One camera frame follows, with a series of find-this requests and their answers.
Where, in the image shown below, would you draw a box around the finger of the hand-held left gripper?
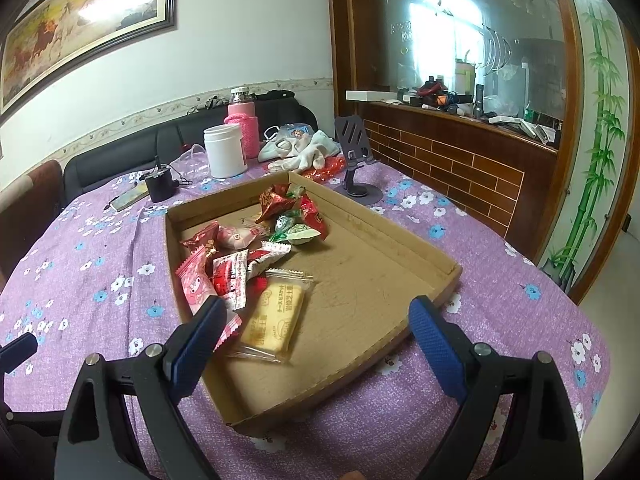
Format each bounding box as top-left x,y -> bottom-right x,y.
0,409 -> 63,453
0,332 -> 39,376

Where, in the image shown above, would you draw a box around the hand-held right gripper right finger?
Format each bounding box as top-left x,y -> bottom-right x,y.
407,295 -> 586,480

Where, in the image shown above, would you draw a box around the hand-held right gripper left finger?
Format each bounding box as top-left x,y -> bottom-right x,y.
52,295 -> 230,480

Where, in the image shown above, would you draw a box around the large white red snack packet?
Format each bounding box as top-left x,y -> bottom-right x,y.
210,249 -> 251,311

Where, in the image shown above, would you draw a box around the yellow biscuit packet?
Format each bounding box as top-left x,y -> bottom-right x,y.
225,269 -> 316,363

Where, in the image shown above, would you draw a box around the cardboard box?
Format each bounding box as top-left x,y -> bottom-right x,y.
164,171 -> 463,438

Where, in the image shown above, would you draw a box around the pink cartoon snack packet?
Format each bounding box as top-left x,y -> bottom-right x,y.
175,247 -> 241,351

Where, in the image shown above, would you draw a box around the purple floral tablecloth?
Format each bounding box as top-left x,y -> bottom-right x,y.
0,157 -> 613,480

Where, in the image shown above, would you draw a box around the small pink snack packet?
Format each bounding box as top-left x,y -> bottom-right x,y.
217,225 -> 268,251

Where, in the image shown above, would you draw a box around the small white red snack packet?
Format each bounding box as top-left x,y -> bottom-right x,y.
247,241 -> 293,276

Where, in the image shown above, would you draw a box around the brown armchair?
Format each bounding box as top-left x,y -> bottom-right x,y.
0,160 -> 66,281

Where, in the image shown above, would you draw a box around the black cup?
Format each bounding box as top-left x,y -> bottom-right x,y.
144,162 -> 181,203

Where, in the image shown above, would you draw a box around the yellow notebook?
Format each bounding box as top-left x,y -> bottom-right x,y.
111,181 -> 151,212

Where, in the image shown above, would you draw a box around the red foil snack packet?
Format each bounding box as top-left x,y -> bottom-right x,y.
254,183 -> 301,223

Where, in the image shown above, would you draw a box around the wooden glass partition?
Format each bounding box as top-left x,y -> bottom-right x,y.
327,0 -> 586,266

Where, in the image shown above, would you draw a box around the white plastic jar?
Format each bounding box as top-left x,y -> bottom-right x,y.
203,125 -> 248,179

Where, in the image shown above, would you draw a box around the black leather sofa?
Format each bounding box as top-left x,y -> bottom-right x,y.
62,97 -> 318,201

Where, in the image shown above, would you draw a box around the red plastic wrapper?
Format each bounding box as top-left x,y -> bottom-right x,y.
300,156 -> 348,181

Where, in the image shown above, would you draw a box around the white cloth gloves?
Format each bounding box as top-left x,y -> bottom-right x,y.
257,130 -> 343,175

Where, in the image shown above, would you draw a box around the pink sleeved bottle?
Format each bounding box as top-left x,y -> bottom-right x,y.
223,86 -> 260,160

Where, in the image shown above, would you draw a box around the grey phone stand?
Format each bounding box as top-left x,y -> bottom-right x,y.
333,115 -> 386,206

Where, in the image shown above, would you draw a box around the cartoon print plastic bag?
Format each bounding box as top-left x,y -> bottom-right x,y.
272,122 -> 313,143

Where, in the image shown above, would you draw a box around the stack of white packets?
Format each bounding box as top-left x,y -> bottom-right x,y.
489,114 -> 558,143

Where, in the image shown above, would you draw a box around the red black tool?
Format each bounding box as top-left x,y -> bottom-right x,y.
415,76 -> 448,98

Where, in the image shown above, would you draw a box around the white flat box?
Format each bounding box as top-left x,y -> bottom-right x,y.
346,90 -> 401,102

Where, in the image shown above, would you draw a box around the framed horse painting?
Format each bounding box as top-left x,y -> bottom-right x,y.
0,0 -> 179,118

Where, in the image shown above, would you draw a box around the bamboo wall decal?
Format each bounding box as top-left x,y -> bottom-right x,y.
542,2 -> 631,281

